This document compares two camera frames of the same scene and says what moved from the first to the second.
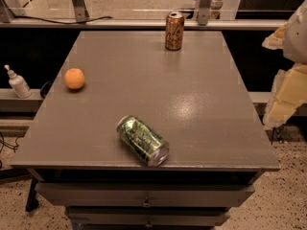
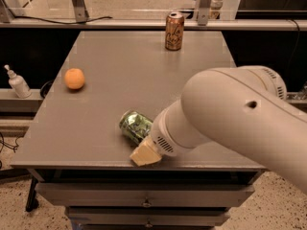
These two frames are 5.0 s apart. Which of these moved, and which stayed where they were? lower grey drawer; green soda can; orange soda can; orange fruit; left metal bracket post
Moved: green soda can
Stayed: left metal bracket post; orange soda can; orange fruit; lower grey drawer
